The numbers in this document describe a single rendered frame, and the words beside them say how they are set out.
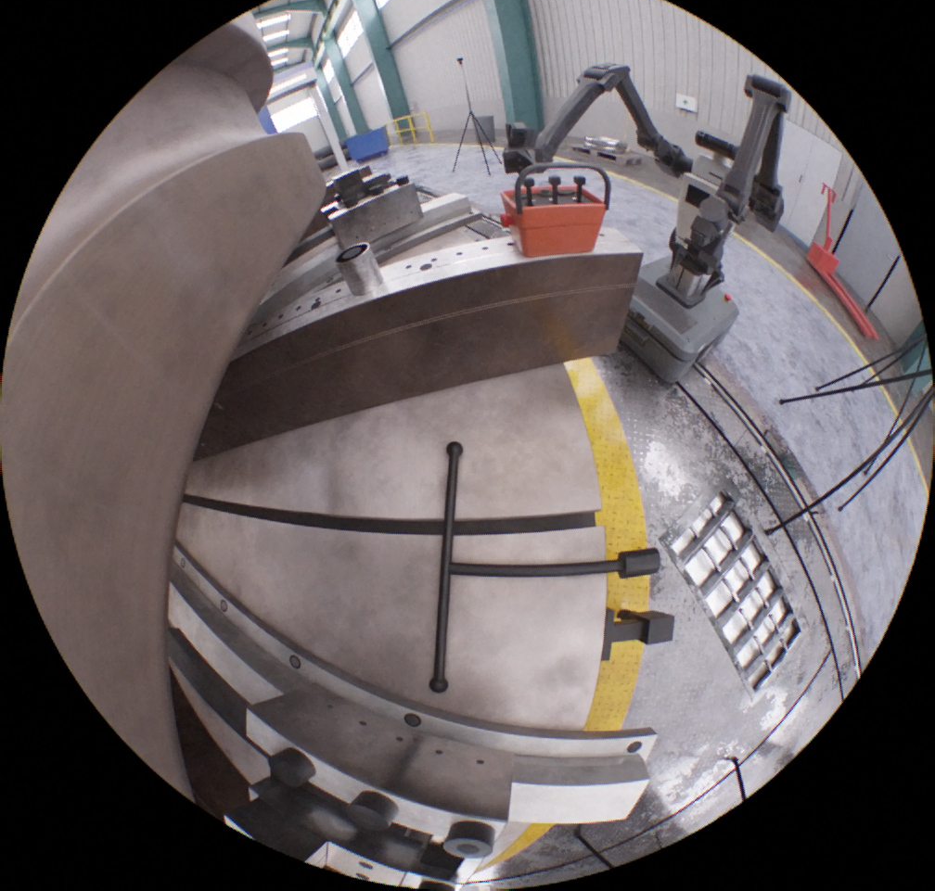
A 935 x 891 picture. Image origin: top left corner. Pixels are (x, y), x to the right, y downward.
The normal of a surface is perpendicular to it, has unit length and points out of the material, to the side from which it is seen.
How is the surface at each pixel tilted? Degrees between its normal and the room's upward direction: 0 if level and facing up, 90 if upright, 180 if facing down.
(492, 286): 90
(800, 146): 90
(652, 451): 0
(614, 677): 0
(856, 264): 90
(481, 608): 0
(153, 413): 90
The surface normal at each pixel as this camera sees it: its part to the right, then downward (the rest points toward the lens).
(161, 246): 0.99, -0.13
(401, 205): 0.53, 0.71
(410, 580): -0.16, -0.46
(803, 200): -0.86, 0.50
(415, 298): 0.17, 0.86
